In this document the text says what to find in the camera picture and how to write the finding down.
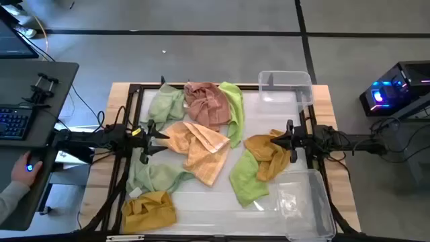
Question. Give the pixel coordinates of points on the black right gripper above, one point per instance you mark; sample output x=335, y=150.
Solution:
x=295, y=140

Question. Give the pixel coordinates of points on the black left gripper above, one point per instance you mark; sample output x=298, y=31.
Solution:
x=146, y=141

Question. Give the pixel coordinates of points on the mustard yellow towel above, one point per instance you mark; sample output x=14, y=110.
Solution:
x=268, y=158
x=148, y=211

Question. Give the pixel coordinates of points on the pale green towel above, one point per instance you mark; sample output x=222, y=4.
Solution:
x=166, y=106
x=151, y=176

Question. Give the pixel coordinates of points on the light orange towel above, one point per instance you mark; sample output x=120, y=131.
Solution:
x=198, y=151

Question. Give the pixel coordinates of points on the terracotta pink towel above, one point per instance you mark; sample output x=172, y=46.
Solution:
x=206, y=104

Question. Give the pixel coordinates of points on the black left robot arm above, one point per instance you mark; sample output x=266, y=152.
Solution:
x=87, y=139

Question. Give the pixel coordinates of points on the person's forearm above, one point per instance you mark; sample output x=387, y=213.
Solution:
x=11, y=201

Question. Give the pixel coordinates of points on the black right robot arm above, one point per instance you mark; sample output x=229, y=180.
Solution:
x=352, y=142

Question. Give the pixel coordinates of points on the small clear plastic bin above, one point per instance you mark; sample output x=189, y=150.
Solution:
x=285, y=87

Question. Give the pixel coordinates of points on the large clear plastic bin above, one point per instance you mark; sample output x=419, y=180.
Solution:
x=302, y=208

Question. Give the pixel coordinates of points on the white table mat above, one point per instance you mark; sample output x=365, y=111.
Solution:
x=201, y=210

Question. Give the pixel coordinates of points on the white flat board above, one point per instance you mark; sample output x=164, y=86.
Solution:
x=67, y=158

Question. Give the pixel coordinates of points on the white label strip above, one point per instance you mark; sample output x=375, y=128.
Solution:
x=124, y=238

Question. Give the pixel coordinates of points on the black desk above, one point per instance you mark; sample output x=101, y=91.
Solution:
x=64, y=77

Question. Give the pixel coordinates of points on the black desk clamp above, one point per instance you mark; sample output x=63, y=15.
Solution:
x=40, y=90

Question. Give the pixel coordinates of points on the black desk wheel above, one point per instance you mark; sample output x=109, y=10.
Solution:
x=45, y=210

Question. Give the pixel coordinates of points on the person's hand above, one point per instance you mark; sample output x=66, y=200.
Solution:
x=23, y=173

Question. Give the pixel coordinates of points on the grey metal stand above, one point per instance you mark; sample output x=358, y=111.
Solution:
x=420, y=168

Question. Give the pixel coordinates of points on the black lit computer tower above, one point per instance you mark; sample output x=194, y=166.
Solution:
x=413, y=77

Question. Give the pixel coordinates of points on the black backlit keyboard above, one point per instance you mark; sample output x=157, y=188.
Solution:
x=13, y=122

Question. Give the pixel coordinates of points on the small black floor object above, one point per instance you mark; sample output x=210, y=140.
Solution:
x=72, y=5

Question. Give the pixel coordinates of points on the white shoe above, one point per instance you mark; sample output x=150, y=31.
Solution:
x=25, y=31

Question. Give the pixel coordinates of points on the black monitor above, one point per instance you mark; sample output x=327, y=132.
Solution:
x=13, y=43

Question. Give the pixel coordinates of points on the black metal table frame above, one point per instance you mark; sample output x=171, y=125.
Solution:
x=250, y=87

